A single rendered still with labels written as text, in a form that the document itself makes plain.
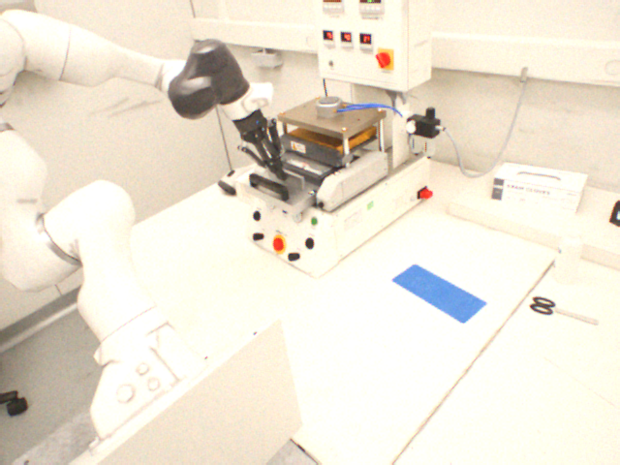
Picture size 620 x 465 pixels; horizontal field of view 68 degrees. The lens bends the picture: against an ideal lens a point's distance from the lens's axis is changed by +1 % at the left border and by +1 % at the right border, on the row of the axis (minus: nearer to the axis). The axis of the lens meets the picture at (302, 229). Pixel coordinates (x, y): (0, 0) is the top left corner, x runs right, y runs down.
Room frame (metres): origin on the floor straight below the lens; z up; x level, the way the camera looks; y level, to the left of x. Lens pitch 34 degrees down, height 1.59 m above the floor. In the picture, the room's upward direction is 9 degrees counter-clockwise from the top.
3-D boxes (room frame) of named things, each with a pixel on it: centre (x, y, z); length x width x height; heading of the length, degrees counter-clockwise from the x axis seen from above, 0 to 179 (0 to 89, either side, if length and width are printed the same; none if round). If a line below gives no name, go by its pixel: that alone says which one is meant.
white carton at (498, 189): (1.16, -0.72, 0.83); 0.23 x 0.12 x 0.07; 50
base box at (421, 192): (1.27, -0.14, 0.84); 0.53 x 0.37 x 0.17; 128
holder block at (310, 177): (1.24, -0.07, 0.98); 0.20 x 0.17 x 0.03; 38
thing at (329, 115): (1.29, -0.17, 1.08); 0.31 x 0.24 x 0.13; 38
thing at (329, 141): (1.28, -0.13, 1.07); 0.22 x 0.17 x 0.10; 38
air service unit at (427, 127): (1.19, -0.37, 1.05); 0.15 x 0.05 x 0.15; 38
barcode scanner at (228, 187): (1.62, 0.20, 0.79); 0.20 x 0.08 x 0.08; 130
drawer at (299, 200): (1.21, -0.03, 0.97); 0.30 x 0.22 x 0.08; 128
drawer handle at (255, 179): (1.12, 0.08, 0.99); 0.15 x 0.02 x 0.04; 38
